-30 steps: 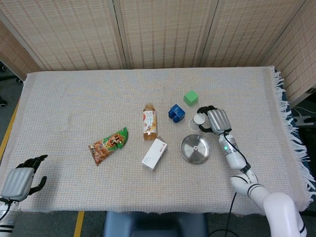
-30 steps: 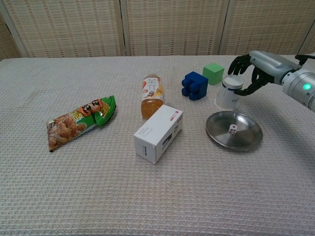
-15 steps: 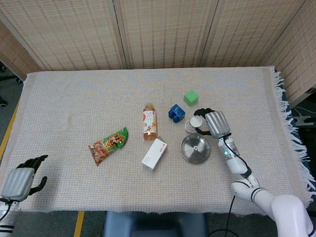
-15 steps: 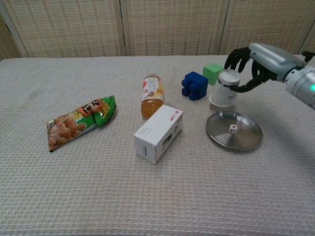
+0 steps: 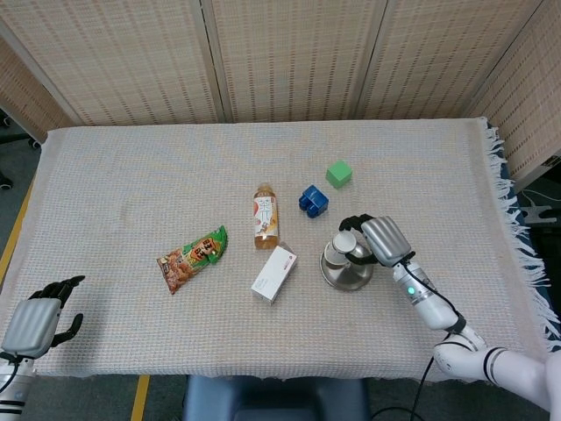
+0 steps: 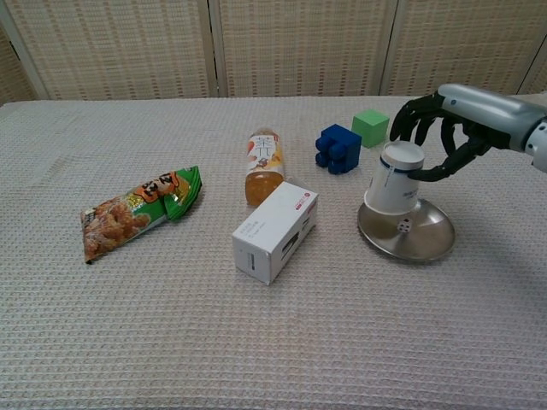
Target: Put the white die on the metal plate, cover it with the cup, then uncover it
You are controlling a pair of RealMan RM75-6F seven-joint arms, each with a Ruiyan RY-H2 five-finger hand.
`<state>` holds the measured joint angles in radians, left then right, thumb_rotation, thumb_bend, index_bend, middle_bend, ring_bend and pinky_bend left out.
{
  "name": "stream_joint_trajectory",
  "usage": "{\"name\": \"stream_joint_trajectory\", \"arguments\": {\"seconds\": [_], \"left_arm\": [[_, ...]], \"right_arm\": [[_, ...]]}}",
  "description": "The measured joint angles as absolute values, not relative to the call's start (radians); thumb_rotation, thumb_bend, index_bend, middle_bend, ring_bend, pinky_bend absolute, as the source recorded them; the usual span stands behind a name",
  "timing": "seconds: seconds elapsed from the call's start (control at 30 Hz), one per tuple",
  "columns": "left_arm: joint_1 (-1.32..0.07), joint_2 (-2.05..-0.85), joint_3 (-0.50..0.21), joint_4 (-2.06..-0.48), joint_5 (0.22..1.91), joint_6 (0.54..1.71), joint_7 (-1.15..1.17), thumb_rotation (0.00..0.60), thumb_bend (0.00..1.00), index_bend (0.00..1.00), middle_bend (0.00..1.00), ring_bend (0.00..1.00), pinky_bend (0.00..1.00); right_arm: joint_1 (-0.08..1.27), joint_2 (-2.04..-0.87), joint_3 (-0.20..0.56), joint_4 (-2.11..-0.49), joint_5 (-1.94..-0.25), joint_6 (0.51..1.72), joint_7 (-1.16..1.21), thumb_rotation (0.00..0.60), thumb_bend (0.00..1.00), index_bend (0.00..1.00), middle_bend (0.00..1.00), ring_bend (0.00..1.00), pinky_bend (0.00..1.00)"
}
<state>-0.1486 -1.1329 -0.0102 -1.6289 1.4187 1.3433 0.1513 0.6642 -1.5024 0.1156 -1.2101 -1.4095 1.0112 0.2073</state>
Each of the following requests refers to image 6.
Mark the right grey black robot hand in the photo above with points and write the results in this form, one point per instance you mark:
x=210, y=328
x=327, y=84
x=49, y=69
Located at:
x=483, y=109

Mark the white paper cup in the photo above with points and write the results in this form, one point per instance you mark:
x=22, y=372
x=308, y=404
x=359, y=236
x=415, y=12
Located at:
x=391, y=183

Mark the small white die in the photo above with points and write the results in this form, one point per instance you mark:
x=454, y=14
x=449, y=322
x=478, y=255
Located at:
x=404, y=226

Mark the round metal plate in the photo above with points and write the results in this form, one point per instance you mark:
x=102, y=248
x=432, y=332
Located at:
x=427, y=239

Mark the green cube block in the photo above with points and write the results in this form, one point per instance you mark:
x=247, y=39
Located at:
x=370, y=128

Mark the blue interlocking block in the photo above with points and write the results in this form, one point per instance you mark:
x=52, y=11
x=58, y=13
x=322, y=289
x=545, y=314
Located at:
x=342, y=145

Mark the woven folding screen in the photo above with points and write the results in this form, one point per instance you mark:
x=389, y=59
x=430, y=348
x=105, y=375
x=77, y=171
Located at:
x=299, y=47

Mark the orange tea drink bottle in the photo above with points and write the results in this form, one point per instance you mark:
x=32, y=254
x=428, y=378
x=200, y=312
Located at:
x=265, y=166

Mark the white cardboard box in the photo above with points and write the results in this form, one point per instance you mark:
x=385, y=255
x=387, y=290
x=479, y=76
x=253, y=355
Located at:
x=273, y=230

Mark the green snack bag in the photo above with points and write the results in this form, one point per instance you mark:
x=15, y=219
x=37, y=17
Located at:
x=128, y=215

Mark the beige waffle tablecloth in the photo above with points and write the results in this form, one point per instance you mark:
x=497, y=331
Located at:
x=171, y=333

